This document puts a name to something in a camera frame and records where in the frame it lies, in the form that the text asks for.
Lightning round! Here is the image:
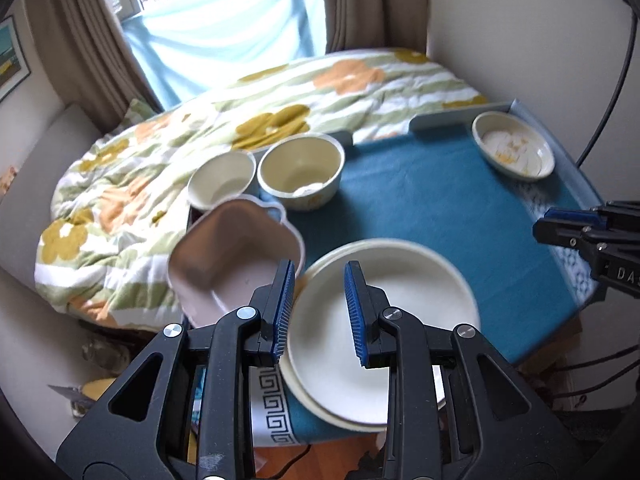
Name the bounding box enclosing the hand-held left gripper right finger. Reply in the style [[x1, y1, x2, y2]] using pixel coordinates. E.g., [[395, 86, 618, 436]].
[[344, 261, 586, 480]]

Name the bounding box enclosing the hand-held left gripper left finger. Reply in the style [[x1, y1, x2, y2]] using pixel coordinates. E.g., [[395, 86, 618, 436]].
[[56, 260, 296, 480]]

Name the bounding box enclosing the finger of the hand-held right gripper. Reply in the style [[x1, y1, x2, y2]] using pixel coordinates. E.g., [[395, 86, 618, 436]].
[[532, 220, 608, 261], [545, 202, 613, 226]]

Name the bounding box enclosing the large white deep plate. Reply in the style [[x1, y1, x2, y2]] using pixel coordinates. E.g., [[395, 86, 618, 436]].
[[287, 240, 482, 423]]

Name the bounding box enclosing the pink square bowl with handles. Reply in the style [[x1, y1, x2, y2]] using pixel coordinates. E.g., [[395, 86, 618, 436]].
[[166, 195, 307, 328]]

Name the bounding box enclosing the oval dish with yellow print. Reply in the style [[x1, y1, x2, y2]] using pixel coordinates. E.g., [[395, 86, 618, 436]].
[[471, 111, 556, 181]]

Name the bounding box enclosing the large cream plate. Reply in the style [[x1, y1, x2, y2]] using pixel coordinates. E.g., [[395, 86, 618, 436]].
[[278, 355, 390, 432]]

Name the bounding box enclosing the small cream bowl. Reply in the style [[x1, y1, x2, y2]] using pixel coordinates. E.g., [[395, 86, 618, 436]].
[[187, 150, 258, 212]]

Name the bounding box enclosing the cream bowl with floral print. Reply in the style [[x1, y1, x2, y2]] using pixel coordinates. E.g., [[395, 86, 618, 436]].
[[257, 132, 347, 212]]

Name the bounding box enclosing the blue tablecloth with patterned border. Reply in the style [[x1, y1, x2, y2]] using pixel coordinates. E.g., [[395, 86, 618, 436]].
[[187, 132, 601, 448]]

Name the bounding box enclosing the glass jar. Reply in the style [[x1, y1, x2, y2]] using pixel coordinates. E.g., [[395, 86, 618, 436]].
[[82, 340, 132, 377]]

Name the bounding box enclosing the floral striped blanket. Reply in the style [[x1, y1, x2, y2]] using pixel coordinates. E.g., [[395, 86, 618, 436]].
[[34, 47, 493, 331]]

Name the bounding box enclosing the yellow green packet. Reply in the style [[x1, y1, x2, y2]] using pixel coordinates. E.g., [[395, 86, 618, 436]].
[[82, 377, 119, 404]]

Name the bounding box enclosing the grey mattress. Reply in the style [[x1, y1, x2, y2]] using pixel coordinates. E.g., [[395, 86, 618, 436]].
[[0, 102, 106, 281]]

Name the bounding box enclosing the brown curtain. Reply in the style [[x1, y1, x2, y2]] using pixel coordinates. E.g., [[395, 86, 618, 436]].
[[25, 0, 163, 131], [320, 0, 431, 56]]

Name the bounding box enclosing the black cable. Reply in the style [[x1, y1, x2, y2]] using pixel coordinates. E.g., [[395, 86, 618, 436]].
[[575, 0, 635, 168]]

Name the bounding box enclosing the framed wall picture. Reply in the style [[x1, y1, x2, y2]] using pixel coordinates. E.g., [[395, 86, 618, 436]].
[[0, 14, 32, 103]]

